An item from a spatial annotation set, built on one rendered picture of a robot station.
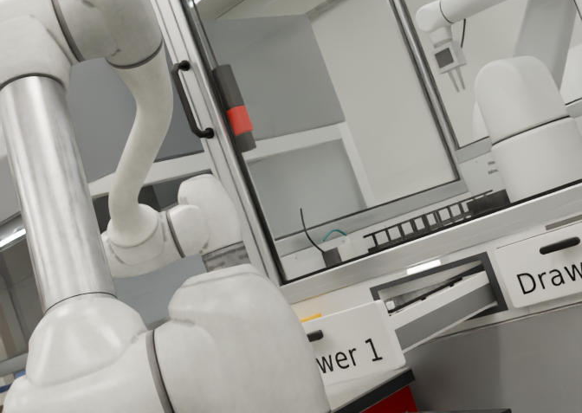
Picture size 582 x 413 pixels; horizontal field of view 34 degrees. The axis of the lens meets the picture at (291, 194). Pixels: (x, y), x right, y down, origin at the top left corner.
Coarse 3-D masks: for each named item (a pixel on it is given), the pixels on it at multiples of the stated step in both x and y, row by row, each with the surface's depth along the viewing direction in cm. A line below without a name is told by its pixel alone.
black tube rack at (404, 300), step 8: (456, 280) 176; (424, 288) 180; (432, 288) 173; (440, 288) 172; (400, 296) 183; (408, 296) 176; (416, 296) 170; (424, 296) 168; (400, 304) 165; (408, 304) 164
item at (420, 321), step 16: (480, 272) 179; (448, 288) 184; (464, 288) 170; (480, 288) 173; (416, 304) 161; (432, 304) 163; (448, 304) 165; (464, 304) 169; (480, 304) 172; (400, 320) 156; (416, 320) 158; (432, 320) 161; (448, 320) 164; (400, 336) 154; (416, 336) 157; (432, 336) 160
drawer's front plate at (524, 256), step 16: (576, 224) 160; (528, 240) 167; (544, 240) 165; (560, 240) 163; (496, 256) 172; (512, 256) 170; (528, 256) 167; (544, 256) 165; (560, 256) 163; (576, 256) 161; (512, 272) 170; (528, 272) 168; (560, 272) 164; (576, 272) 162; (512, 288) 171; (528, 288) 169; (560, 288) 164; (576, 288) 163; (528, 304) 169
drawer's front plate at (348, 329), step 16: (368, 304) 152; (384, 304) 151; (320, 320) 159; (336, 320) 157; (352, 320) 154; (368, 320) 152; (384, 320) 150; (336, 336) 157; (352, 336) 155; (368, 336) 153; (384, 336) 151; (320, 352) 160; (336, 352) 158; (352, 352) 155; (368, 352) 153; (384, 352) 151; (400, 352) 150; (336, 368) 158; (352, 368) 156; (368, 368) 154; (384, 368) 152
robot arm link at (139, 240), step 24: (120, 72) 157; (144, 72) 157; (168, 72) 163; (144, 96) 162; (168, 96) 164; (144, 120) 167; (168, 120) 168; (144, 144) 170; (120, 168) 175; (144, 168) 174; (120, 192) 178; (120, 216) 182; (144, 216) 185; (120, 240) 185; (144, 240) 185; (168, 240) 188; (120, 264) 188; (144, 264) 189; (168, 264) 192
